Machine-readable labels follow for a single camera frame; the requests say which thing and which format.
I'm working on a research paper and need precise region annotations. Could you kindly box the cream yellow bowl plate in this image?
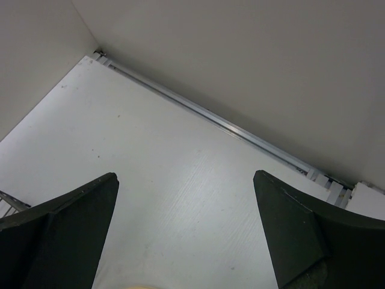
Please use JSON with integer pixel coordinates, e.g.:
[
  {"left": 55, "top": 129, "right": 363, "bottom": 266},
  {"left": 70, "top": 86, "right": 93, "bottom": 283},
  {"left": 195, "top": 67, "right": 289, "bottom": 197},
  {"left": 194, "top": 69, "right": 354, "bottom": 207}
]
[{"left": 125, "top": 284, "right": 159, "bottom": 289}]

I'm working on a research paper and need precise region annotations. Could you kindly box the black wire dish rack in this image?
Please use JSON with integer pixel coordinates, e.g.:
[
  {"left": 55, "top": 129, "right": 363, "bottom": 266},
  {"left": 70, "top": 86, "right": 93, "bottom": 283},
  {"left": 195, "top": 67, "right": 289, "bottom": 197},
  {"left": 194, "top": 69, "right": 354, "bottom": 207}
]
[{"left": 0, "top": 191, "right": 31, "bottom": 218}]

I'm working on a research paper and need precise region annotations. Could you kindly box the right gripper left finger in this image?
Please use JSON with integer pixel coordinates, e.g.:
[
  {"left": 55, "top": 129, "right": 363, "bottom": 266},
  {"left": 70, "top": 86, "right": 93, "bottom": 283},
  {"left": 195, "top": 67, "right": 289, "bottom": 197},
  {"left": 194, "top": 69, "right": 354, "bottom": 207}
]
[{"left": 1, "top": 172, "right": 119, "bottom": 288}]

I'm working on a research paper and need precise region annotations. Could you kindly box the aluminium right rail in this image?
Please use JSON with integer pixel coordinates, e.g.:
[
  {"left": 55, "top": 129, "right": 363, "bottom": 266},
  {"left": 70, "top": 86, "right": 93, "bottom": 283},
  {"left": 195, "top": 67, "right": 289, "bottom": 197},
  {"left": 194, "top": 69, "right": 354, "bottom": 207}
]
[{"left": 91, "top": 51, "right": 354, "bottom": 209}]

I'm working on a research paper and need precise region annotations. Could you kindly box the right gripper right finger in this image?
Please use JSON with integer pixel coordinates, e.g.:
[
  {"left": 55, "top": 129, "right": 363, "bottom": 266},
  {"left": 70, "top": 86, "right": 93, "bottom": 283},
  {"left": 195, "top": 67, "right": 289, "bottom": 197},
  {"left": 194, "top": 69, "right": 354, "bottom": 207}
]
[{"left": 253, "top": 170, "right": 384, "bottom": 288}]

